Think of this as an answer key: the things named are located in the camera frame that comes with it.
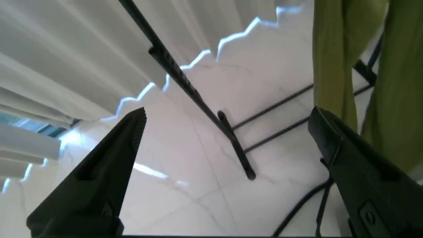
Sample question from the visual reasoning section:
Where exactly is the black clothes rack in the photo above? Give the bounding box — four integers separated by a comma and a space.
118, 0, 386, 181

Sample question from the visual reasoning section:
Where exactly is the window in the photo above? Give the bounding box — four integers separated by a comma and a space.
0, 111, 81, 138

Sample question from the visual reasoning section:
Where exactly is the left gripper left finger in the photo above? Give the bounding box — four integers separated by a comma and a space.
26, 106, 148, 237

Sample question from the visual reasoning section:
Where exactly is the green shirt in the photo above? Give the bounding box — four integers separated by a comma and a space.
312, 0, 423, 173

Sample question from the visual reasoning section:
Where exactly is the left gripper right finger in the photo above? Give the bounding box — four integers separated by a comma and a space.
307, 105, 423, 237

